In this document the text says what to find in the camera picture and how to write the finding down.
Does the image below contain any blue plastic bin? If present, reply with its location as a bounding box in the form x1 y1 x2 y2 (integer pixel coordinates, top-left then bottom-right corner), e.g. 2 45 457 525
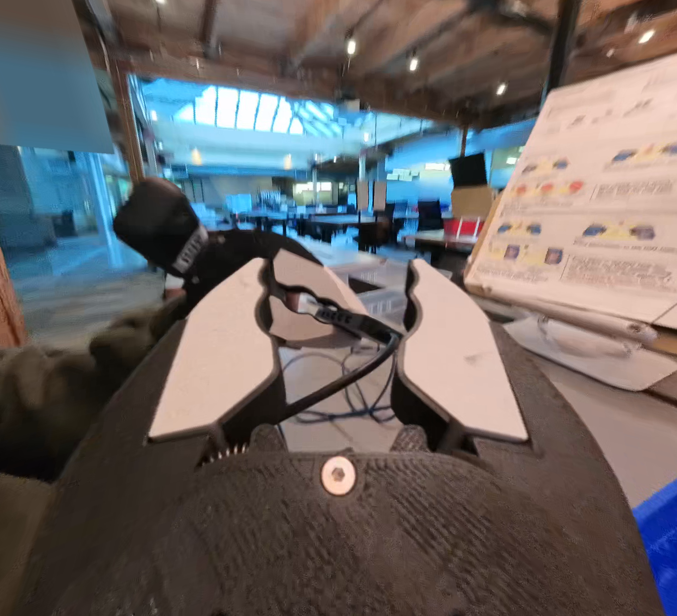
632 479 677 616

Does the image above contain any instruction sheet on wooden stand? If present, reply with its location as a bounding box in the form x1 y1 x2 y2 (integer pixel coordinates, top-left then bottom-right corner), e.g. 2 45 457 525
463 53 677 392

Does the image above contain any grey desk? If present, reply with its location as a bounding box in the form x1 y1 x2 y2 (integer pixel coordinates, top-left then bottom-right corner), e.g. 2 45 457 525
275 235 677 508

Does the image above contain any person's left forearm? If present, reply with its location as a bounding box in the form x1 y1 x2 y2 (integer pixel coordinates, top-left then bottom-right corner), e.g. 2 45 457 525
0 294 186 479

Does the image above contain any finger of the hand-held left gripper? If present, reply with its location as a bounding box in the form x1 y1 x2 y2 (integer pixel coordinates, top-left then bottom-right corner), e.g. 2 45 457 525
271 249 367 311
270 299 372 349

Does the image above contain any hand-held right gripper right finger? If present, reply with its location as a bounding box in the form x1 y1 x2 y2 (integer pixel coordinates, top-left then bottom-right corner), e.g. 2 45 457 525
391 258 530 443

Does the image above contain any clear plastic organizer box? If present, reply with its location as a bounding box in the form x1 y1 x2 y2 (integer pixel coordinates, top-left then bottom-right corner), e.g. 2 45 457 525
317 251 413 326

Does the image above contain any grey slim USB hub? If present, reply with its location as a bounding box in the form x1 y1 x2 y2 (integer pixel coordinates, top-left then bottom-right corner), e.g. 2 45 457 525
286 283 404 421

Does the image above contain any printed instruction sheet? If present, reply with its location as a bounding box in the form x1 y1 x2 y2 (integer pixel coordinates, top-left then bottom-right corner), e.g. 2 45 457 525
465 53 677 326

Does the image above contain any red plastic bin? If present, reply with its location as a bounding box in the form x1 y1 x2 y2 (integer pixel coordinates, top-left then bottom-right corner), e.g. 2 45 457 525
443 218 484 241

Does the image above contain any wooden stand black panel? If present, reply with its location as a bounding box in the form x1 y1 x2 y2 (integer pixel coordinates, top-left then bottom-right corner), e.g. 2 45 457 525
449 152 498 220

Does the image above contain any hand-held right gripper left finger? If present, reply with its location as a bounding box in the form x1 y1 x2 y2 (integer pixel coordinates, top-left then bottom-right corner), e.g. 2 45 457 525
148 257 290 443

